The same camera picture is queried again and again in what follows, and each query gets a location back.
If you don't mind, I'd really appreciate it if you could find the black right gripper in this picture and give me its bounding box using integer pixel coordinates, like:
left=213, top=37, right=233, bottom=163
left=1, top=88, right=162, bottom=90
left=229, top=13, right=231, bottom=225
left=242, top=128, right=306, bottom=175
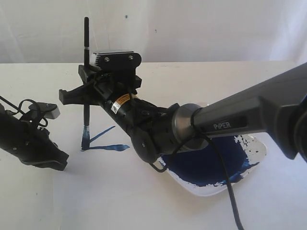
left=59, top=65, right=173, bottom=163

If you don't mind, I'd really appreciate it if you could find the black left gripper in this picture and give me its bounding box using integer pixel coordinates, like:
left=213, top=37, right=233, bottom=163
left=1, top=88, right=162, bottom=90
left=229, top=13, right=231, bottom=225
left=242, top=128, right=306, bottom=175
left=0, top=105, right=69, bottom=171

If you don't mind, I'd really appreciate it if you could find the black paintbrush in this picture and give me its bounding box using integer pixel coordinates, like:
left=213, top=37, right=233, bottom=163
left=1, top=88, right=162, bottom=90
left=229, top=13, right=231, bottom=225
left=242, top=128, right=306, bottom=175
left=81, top=17, right=91, bottom=150

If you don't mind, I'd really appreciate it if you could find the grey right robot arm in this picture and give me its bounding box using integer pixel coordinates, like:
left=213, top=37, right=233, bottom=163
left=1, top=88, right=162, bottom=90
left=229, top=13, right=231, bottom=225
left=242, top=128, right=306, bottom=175
left=59, top=64, right=307, bottom=163

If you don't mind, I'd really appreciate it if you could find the white sheet of paper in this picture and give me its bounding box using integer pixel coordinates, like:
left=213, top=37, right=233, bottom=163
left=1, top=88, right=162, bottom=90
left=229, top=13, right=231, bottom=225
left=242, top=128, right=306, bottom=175
left=53, top=105, right=191, bottom=213

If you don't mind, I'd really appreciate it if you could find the white plate with blue paint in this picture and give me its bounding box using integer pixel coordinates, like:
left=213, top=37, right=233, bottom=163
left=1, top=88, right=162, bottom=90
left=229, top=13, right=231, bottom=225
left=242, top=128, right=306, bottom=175
left=158, top=135, right=267, bottom=196

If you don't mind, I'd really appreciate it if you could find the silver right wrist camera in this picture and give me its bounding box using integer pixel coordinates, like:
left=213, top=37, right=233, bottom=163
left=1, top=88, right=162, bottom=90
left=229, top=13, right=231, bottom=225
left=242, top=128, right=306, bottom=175
left=90, top=51, right=142, bottom=72

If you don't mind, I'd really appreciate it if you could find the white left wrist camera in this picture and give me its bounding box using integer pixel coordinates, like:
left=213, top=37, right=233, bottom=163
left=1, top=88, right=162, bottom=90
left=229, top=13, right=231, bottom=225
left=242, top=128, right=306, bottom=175
left=28, top=102, right=60, bottom=119

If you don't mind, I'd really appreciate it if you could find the black left camera cable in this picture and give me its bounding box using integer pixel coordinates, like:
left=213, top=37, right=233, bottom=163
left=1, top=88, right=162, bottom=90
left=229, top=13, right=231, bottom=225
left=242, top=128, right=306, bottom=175
left=0, top=95, right=48, bottom=127

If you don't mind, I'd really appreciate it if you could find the black camera cable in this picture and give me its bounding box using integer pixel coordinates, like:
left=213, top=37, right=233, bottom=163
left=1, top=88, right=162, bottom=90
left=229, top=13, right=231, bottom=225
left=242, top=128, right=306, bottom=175
left=0, top=95, right=48, bottom=127
left=151, top=105, right=245, bottom=230

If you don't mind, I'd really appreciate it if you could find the black right camera cable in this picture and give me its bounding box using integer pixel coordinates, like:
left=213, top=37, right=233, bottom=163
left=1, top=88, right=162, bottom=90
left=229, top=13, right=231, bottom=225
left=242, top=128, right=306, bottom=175
left=151, top=105, right=245, bottom=230

